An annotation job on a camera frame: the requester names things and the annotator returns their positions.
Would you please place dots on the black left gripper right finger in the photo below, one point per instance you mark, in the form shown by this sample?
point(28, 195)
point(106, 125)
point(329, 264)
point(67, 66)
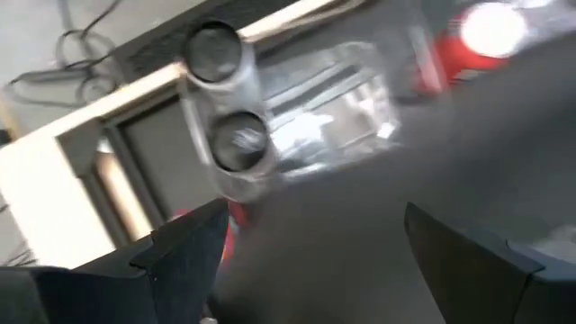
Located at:
point(477, 279)

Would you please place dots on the Fanta soda can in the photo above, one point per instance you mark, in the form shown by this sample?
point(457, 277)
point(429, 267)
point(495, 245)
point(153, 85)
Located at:
point(450, 58)

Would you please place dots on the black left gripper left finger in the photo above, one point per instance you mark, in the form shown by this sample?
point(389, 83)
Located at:
point(180, 270)

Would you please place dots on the clear plastic bin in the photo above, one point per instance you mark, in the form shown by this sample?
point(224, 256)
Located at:
point(324, 112)

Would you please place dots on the silver soda can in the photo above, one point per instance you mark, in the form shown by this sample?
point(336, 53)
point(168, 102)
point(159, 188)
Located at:
point(238, 141)
point(212, 51)

